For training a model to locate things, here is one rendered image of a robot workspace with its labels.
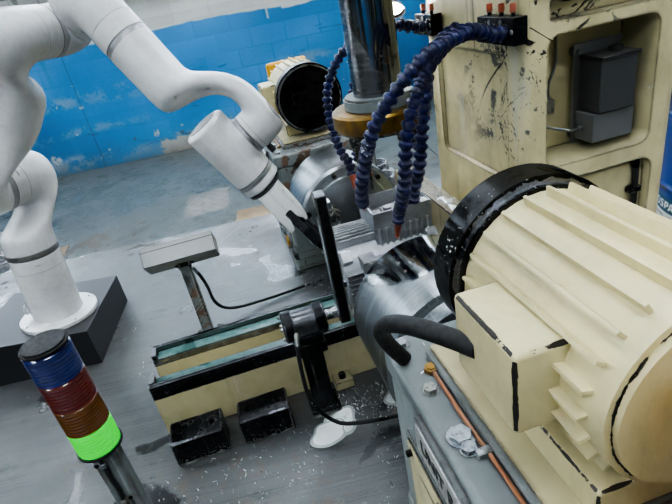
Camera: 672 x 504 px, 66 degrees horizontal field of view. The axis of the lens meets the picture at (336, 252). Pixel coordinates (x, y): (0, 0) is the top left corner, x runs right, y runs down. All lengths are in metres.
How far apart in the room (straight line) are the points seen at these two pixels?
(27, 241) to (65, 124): 5.59
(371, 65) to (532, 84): 0.26
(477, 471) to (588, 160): 0.66
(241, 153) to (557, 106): 0.58
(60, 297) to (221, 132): 0.70
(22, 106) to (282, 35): 5.36
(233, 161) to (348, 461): 0.58
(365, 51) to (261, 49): 5.56
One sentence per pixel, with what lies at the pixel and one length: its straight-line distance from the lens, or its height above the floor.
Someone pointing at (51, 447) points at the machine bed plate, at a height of 0.80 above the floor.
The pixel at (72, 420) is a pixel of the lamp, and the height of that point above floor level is 1.11.
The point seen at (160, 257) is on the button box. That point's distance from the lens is 1.25.
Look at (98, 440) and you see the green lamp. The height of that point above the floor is 1.06.
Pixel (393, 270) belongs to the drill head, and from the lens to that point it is 0.79.
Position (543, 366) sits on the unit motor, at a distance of 0.39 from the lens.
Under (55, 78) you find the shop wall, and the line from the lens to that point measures 6.88.
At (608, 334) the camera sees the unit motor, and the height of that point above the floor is 1.33.
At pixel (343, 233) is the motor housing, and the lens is 1.03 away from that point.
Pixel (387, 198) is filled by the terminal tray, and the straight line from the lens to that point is 1.09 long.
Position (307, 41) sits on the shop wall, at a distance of 6.48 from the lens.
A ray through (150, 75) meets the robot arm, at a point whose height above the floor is 1.46.
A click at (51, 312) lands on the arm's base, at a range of 1.49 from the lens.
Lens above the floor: 1.56
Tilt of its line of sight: 28 degrees down
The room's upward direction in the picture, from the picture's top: 12 degrees counter-clockwise
